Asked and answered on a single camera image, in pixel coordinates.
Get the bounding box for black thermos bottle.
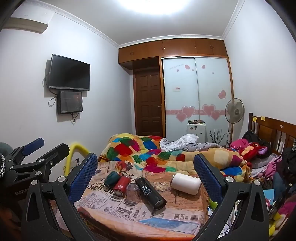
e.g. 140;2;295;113
135;176;167;211

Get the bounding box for dark green cup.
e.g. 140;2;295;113
103;171;121;189

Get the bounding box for red thermos cup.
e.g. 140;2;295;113
113;176;130;197

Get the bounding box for clear plastic cup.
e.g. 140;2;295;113
126;183;141;204

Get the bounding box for white cylindrical bottle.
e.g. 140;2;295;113
171;173;202;195

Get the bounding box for green plastic object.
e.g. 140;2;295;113
209;199;218;210

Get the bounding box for dried twig plant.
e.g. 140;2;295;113
210;129;227;144

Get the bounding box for newspaper print tablecloth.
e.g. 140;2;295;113
74;161;208;240

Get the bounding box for white grey crumpled cloth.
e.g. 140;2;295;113
159;133;223;152

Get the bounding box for red plush toy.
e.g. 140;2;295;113
239;143;268;162

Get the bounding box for small white cabinet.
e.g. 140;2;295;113
187;120;206;143

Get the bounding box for glass ashtray dish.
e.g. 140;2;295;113
152;181;171;192

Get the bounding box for black bag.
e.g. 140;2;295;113
242;130;271;151

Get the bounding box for colourful patchwork quilt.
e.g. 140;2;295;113
98;133;252;183

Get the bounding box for standing electric fan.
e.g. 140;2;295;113
225;98;244;146

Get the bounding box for wooden bed headboard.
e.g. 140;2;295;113
248;113;296;155

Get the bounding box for frosted glass sliding wardrobe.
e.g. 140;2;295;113
162;57;232;143

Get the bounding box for brown wooden door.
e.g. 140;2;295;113
134;69;163;137

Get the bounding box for white air conditioner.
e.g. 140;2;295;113
3;10;54;34

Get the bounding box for brown overhead wooden cabinets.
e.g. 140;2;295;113
118;38;228;70

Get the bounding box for ceiling lamp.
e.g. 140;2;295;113
115;0;192;16

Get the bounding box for yellow padded rail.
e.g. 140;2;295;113
64;142;90;176

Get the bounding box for wall mounted black television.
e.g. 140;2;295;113
47;54;90;91

